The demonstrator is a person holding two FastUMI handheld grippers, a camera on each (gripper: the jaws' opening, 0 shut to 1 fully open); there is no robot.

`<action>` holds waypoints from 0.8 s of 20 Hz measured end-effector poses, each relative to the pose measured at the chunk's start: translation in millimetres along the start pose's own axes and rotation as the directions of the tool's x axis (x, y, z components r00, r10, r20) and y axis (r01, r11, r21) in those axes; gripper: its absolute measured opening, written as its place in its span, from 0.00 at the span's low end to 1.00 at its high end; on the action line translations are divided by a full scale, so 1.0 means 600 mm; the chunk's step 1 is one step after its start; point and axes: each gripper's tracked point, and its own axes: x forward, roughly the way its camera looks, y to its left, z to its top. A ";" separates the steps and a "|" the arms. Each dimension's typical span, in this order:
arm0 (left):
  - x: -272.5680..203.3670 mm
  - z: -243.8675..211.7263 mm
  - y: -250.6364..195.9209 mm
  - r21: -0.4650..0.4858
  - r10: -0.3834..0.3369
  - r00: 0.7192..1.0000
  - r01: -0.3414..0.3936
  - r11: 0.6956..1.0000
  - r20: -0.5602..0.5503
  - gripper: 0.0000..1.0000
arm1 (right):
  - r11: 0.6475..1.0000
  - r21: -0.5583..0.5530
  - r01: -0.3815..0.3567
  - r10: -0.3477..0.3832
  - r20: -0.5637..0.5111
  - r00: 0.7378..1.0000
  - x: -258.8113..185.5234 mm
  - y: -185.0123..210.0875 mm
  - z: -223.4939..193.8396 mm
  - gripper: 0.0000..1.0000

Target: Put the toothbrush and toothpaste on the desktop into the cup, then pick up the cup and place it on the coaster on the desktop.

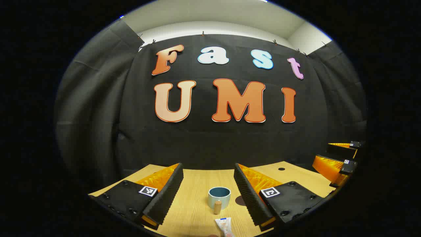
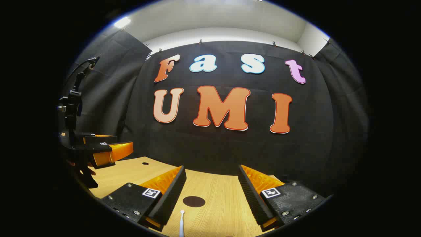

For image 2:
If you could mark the ceiling light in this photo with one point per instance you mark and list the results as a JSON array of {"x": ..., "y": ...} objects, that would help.
[{"x": 122, "y": 22}]

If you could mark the dark round coaster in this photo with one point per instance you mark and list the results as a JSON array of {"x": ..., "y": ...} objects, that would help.
[{"x": 194, "y": 201}]

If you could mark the white toothbrush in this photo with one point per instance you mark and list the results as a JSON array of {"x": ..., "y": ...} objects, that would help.
[{"x": 181, "y": 225}]

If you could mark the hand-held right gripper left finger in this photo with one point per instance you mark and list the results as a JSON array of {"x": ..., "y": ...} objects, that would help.
[{"x": 171, "y": 197}]

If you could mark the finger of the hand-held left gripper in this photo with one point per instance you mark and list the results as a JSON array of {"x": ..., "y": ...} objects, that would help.
[
  {"x": 121, "y": 149},
  {"x": 102, "y": 139}
]

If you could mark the wooden desktop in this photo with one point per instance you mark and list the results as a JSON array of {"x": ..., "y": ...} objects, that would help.
[{"x": 217, "y": 217}]

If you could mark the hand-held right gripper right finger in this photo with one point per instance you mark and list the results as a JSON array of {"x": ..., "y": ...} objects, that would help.
[{"x": 253, "y": 197}]

